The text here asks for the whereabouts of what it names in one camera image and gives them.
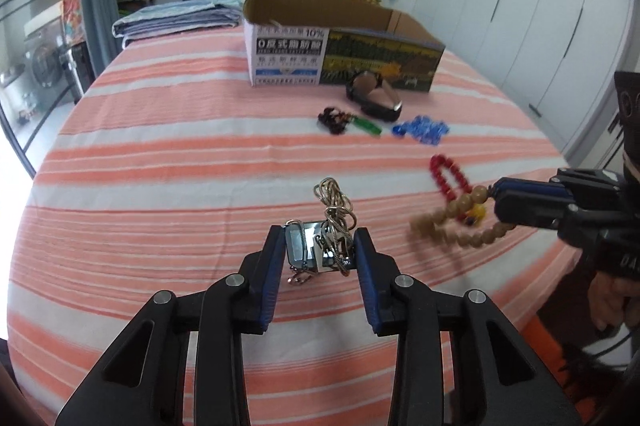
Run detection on pink striped bed sheet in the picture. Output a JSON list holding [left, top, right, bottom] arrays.
[[8, 28, 579, 425]]

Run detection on white wardrobe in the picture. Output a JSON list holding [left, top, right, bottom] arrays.
[[413, 0, 634, 152]]

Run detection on round wooden bead bracelet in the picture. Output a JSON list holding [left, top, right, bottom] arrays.
[[409, 183, 516, 250]]

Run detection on red bead bracelet amber pendant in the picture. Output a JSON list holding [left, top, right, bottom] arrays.
[[430, 154, 486, 227]]

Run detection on washing machine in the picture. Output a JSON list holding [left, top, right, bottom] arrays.
[[25, 18, 65, 88]]

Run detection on blue crystal bracelet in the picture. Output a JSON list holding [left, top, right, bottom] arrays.
[[390, 115, 452, 144]]

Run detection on open cardboard box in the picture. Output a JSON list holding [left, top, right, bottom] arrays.
[[243, 0, 445, 92]]

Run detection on silver chain watch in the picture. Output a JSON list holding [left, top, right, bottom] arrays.
[[284, 177, 358, 285]]

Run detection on folded blue striped blanket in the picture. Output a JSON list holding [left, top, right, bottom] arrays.
[[112, 0, 245, 47]]

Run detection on silver suitcase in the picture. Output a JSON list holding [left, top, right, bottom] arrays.
[[60, 42, 96, 104]]

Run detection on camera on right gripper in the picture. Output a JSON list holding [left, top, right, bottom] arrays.
[[614, 71, 640, 183]]

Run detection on person's right hand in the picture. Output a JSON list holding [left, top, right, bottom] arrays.
[[588, 272, 640, 331]]

